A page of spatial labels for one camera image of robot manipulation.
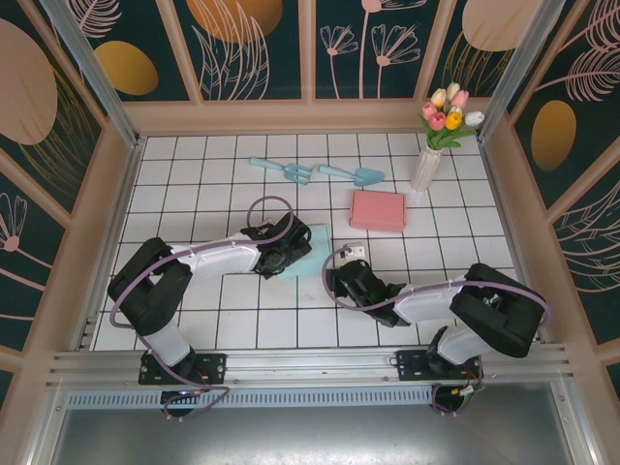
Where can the aluminium corner post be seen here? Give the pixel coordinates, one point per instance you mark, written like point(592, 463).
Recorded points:
point(92, 72)
point(523, 63)

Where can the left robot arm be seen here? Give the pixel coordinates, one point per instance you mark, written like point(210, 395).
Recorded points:
point(145, 290)

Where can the pink paper box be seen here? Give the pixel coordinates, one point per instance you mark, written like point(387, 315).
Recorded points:
point(378, 210)

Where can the light blue paper box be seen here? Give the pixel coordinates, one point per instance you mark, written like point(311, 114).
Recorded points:
point(317, 242)

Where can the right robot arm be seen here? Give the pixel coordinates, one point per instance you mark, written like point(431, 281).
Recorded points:
point(494, 310)

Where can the white ribbed vase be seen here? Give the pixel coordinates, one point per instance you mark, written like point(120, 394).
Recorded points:
point(425, 169)

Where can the grey metal sheet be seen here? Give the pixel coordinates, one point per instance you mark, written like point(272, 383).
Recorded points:
point(310, 436)

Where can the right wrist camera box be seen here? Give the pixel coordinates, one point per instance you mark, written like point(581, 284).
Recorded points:
point(354, 251)

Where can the tulip bouquet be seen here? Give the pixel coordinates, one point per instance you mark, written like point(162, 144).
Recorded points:
point(448, 114)

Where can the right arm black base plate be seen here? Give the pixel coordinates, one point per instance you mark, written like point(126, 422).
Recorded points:
point(412, 365)

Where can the light blue garden trowel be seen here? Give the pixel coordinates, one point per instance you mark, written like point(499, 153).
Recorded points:
point(367, 177)

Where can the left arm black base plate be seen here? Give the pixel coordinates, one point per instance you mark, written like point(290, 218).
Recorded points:
point(213, 365)

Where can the wall panel with pink flowers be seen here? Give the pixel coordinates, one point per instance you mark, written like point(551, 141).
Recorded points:
point(368, 48)

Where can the aluminium front rail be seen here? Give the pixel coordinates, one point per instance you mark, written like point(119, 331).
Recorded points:
point(310, 368)

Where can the dark floral framed picture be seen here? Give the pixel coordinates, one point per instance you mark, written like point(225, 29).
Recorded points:
point(237, 48)

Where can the light blue garden fork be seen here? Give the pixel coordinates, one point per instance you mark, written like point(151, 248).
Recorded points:
point(295, 173)

